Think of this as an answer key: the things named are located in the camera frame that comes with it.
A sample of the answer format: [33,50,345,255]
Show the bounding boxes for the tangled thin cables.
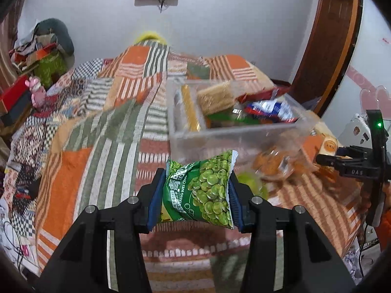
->
[0,218,29,271]

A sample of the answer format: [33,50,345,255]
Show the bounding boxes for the pink plush toy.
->
[25,77,46,109]

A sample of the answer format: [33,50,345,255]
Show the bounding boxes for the brown crispy bar packet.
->
[196,81,235,115]

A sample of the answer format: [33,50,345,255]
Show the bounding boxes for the green pea snack packet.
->
[160,149,239,230]

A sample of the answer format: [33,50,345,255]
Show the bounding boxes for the red snack packet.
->
[238,88,288,103]

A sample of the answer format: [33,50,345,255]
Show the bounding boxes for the person's right forearm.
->
[378,182,391,251]

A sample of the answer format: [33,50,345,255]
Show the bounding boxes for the red box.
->
[0,74,33,114]

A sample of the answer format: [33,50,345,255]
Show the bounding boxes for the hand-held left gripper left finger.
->
[40,168,167,293]

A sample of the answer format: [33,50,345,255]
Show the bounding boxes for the orange green patchwork blanket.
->
[33,38,367,293]

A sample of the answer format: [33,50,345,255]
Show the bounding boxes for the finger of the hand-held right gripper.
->
[315,153,346,169]
[337,146,371,160]

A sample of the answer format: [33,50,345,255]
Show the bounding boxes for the white suitcase with stickers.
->
[337,112,372,147]

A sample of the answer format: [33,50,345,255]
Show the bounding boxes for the pile of clothes and boxes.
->
[10,33,59,68]

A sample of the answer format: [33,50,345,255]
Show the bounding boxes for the white pink wardrobe door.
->
[320,0,391,159]

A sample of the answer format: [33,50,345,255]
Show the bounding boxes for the blue white snack packet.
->
[244,99,299,123]

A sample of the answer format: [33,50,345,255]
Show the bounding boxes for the wooden door frame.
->
[290,0,365,117]

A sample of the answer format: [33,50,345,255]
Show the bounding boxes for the yellow green snack packet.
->
[238,173,270,199]

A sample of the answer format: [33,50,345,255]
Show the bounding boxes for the striped brown curtain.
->
[0,0,29,78]

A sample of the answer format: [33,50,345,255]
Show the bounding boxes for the checkered patterned quilt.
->
[0,57,114,271]

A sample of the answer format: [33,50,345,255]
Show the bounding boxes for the clear bag of cookies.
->
[253,147,310,181]

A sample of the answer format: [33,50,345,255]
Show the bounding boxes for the striped wafer packet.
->
[180,84,201,132]

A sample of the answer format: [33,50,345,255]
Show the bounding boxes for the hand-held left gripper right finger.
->
[228,174,352,293]

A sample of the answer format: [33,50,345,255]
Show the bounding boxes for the clear plastic container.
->
[166,78,313,163]

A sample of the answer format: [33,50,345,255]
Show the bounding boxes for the orange yellow snack packet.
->
[317,134,338,157]

